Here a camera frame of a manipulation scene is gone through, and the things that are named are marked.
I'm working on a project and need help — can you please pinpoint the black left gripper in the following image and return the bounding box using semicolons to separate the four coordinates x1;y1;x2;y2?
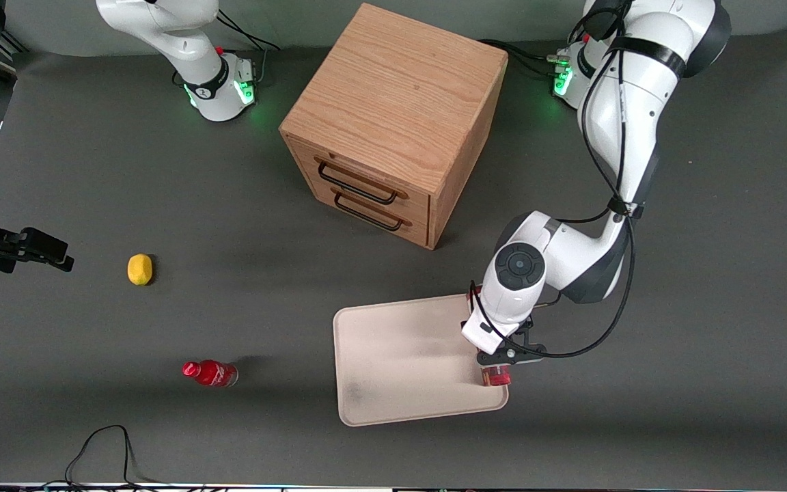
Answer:
476;316;549;368

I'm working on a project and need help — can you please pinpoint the red cookie box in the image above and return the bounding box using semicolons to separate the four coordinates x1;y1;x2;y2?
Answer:
468;283;510;388

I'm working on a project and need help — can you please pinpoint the beige plastic tray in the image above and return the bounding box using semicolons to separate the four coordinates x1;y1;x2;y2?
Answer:
333;292;509;428

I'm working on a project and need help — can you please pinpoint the yellow lemon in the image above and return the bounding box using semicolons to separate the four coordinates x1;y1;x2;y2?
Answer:
127;254;154;286

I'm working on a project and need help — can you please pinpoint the red soda bottle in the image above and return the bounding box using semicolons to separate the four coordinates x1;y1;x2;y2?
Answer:
182;359;239;389

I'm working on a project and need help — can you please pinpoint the wooden drawer cabinet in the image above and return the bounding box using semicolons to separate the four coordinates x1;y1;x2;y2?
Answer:
279;3;509;251

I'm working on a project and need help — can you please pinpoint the black wire drawer handle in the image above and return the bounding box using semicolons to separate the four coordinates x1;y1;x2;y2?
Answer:
316;158;410;206
331;187;413;232

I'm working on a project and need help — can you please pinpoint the black looped floor cable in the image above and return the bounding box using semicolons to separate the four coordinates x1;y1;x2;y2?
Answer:
64;424;162;489

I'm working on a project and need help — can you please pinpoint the black left arm base cable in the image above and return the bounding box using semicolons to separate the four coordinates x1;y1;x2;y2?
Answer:
479;27;585;80

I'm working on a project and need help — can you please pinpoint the black arm base cable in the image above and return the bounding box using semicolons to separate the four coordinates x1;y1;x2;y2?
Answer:
215;10;282;86
479;27;585;80

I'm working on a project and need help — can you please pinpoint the black right arm base cable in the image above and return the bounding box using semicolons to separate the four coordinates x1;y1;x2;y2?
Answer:
215;10;282;86

